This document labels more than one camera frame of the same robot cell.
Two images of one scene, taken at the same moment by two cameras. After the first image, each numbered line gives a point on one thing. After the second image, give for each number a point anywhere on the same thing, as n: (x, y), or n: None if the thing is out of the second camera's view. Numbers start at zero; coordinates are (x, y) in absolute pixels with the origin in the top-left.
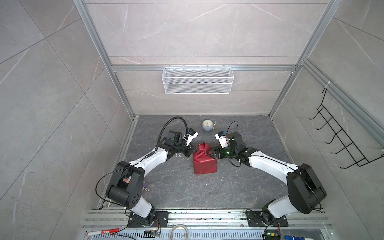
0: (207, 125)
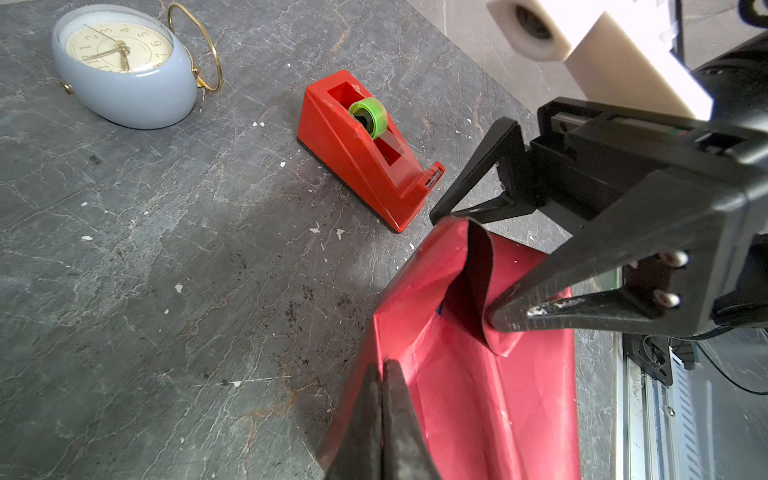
0: (126, 65)
